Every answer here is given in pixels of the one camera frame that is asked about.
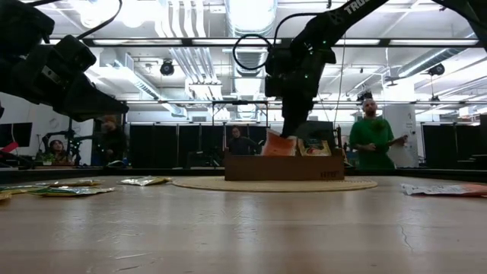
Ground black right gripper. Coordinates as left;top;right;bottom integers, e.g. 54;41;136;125
265;62;324;138

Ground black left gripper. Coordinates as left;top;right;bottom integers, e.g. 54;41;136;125
0;0;129;123

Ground white orange tea packet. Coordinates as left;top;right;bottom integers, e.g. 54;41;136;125
261;128;298;158
400;183;487;198

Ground brown wooden tea box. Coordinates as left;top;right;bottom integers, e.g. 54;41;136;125
223;147;346;182

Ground black computer monitor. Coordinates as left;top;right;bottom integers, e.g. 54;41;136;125
0;122;33;148
300;119;336;140

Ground person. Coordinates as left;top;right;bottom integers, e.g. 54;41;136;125
93;114;129;168
227;125;262;156
37;139;75;167
348;97;409;170

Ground white LED light bar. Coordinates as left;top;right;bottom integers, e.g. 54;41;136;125
387;39;480;46
334;39;381;46
192;39;282;46
92;39;183;46

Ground round woven placemat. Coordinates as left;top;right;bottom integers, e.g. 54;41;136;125
170;175;379;193

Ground white ceiling pipe bundle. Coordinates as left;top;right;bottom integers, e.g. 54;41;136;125
155;0;225;102

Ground white pillar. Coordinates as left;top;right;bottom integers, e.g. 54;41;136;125
382;104;420;169

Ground white rectangular ceiling duct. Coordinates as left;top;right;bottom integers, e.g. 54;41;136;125
97;49;188;118

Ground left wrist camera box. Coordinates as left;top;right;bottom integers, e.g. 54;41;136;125
55;33;97;75

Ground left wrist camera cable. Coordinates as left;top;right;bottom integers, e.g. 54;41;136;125
77;0;123;40

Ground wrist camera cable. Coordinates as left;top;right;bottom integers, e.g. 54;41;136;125
232;11;320;72
77;0;123;40

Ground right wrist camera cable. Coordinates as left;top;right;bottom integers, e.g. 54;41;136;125
232;11;320;72

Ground black partition wall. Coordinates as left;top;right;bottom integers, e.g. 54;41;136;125
421;123;471;170
128;123;272;170

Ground round silver ceiling duct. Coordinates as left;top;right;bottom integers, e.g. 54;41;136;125
224;0;279;77

